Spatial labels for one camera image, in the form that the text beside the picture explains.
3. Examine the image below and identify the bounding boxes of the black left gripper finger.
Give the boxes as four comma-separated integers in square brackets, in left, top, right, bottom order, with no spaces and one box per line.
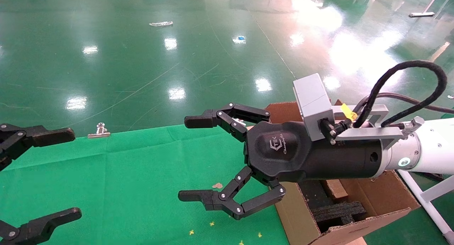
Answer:
[0,123,76,172]
[0,207,82,245]

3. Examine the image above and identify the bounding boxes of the thin dark cable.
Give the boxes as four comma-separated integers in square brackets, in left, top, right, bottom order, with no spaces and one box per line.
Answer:
[355,93,454,115]

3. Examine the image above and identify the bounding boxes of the silver camera mounting bracket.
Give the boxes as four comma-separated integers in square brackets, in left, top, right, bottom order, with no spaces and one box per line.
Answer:
[331,104,405,150]

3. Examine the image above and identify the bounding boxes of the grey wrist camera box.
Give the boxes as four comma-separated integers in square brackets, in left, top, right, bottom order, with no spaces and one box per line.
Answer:
[293,73,336,142]

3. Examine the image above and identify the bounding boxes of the green table cloth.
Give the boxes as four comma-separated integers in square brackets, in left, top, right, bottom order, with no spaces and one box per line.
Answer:
[0,124,290,245]

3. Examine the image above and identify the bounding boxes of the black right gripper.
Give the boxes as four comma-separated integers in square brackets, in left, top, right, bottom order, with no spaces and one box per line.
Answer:
[178,103,388,221]

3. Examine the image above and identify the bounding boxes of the white tubular frame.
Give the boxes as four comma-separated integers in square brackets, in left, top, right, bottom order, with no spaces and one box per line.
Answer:
[399,170,454,244]

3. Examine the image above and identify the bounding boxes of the yellow cable tag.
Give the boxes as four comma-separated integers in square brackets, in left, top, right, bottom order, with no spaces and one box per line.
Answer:
[340,104,359,122]

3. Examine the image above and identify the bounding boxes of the black foam insert block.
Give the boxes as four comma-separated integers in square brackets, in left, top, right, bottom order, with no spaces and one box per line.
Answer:
[310,201,367,234]

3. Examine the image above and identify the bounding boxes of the small brown cardboard box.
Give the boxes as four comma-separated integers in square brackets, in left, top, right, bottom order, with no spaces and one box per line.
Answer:
[323,179,350,200]

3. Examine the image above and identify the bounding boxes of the silver cable connector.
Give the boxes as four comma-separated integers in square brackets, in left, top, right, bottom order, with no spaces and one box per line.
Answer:
[402,117,425,133]

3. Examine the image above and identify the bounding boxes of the large open cardboard carton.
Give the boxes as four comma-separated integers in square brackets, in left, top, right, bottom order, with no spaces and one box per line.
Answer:
[265,100,421,245]

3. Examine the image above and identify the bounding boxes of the white floor stand base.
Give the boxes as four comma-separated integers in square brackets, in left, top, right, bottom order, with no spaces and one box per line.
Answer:
[409,0,444,18]

